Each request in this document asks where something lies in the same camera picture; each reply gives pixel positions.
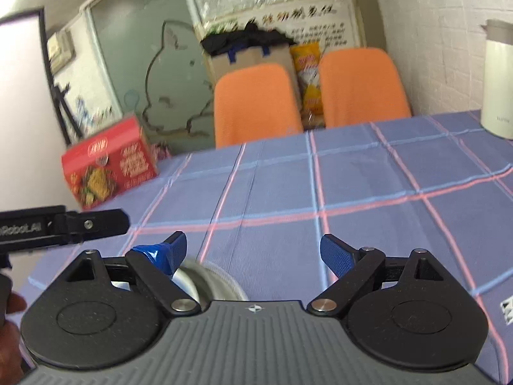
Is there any orange chair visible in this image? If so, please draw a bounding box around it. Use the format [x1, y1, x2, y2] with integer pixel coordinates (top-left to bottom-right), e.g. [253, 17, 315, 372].
[214, 63, 304, 148]
[319, 47, 413, 129]

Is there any white ceramic bowl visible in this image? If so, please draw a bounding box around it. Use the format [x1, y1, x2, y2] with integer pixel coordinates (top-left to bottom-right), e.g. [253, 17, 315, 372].
[172, 264, 250, 302]

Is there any blue checked tablecloth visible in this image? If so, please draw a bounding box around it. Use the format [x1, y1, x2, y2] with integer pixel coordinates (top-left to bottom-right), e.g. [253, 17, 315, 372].
[16, 110, 513, 385]

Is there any glass panel with cat drawing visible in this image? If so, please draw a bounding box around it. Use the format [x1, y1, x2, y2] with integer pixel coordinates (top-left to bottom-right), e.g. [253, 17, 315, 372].
[86, 0, 216, 154]

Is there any yellow snack bag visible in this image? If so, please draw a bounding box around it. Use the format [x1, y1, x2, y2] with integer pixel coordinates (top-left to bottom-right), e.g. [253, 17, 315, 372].
[289, 42, 325, 128]

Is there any cardboard box with black cloth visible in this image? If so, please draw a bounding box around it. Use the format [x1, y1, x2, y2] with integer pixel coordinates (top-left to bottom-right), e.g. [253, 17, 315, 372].
[206, 45, 300, 89]

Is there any black tripod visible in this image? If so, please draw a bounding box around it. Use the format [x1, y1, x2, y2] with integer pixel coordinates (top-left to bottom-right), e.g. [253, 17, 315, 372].
[48, 82, 85, 145]

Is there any white board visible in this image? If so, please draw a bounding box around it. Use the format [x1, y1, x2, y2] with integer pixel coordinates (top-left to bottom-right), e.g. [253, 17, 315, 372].
[0, 7, 55, 211]

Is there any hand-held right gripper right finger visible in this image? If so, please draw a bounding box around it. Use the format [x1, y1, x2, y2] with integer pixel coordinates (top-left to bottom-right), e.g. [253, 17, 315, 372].
[307, 233, 450, 314]

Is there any person's left hand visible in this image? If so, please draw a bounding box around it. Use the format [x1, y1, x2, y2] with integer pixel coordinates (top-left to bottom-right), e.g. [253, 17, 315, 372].
[0, 292, 28, 385]

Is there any black cloth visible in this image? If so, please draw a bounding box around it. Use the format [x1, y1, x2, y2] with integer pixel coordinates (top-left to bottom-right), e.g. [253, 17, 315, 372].
[200, 22, 297, 57]

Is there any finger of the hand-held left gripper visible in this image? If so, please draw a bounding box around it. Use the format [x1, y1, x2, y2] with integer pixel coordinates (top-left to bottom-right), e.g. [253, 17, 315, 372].
[52, 209, 131, 245]

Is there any red cracker box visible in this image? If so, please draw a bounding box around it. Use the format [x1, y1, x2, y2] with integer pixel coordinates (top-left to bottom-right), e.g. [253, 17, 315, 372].
[61, 114, 160, 210]

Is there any white thermos jug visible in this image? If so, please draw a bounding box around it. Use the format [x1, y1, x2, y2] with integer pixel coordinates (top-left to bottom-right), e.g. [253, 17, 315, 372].
[480, 19, 513, 140]

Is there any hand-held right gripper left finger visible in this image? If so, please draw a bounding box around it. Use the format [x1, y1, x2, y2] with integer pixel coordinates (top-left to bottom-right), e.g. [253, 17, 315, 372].
[60, 231, 201, 316]

